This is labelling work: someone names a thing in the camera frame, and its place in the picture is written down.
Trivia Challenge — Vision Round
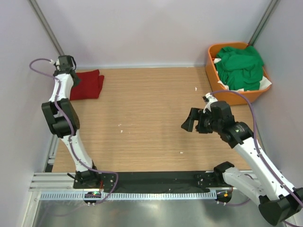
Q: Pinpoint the right aluminium frame post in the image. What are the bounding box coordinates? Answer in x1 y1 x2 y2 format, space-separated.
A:
248 0 281 46

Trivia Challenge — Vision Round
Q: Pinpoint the green t shirt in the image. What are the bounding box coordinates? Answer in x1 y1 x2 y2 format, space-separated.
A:
215 45 264 91

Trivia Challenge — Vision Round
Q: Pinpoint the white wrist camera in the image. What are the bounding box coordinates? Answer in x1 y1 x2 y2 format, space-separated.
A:
203 93 218 113
49 59 60 68

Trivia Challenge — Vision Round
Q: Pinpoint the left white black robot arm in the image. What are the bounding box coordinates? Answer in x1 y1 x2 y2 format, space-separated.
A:
42 55 100 189

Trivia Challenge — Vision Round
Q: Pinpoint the left aluminium frame post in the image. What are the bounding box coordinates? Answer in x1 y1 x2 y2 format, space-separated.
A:
28 0 65 55

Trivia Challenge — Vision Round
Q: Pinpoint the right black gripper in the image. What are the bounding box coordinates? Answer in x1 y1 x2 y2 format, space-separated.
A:
181 108 222 134

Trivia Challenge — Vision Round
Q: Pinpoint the white cloth in bin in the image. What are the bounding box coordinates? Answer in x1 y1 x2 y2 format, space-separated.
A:
212 58 272 92

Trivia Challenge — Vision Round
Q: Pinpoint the white slotted cable duct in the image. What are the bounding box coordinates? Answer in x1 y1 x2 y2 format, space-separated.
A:
40 190 217 201

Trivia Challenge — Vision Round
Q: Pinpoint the red t shirt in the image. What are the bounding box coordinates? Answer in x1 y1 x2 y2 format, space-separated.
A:
70 70 105 101

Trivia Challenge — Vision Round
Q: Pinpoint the aluminium frame post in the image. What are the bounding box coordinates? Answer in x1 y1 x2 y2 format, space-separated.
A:
248 0 281 46
28 0 65 55

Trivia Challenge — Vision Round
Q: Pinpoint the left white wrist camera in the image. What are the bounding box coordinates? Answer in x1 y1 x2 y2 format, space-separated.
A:
49 59 60 68

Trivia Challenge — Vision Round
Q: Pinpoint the orange plastic bin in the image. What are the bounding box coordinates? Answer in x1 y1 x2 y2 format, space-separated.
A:
205 42 272 105

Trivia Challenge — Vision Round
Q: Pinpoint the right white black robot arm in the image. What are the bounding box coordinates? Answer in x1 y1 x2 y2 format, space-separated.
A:
181 101 303 226

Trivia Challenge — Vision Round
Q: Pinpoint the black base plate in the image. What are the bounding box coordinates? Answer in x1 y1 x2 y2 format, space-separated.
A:
73 171 230 194

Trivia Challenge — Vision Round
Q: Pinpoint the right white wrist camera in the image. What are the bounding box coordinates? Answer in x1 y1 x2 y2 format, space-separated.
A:
203 93 218 113

